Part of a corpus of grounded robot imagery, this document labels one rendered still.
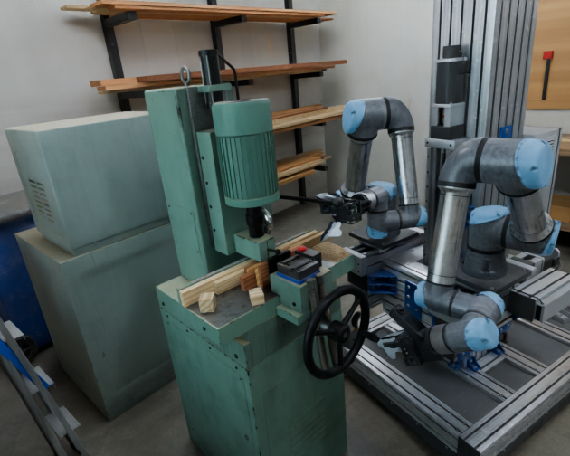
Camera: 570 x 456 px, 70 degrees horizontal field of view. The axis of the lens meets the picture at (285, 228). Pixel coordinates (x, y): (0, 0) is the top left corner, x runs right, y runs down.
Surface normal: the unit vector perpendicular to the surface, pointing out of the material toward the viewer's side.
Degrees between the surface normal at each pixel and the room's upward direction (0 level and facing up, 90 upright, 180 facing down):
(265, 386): 90
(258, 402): 90
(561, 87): 90
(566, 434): 0
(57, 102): 90
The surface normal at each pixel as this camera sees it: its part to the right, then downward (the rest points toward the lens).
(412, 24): -0.68, 0.32
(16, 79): 0.73, 0.18
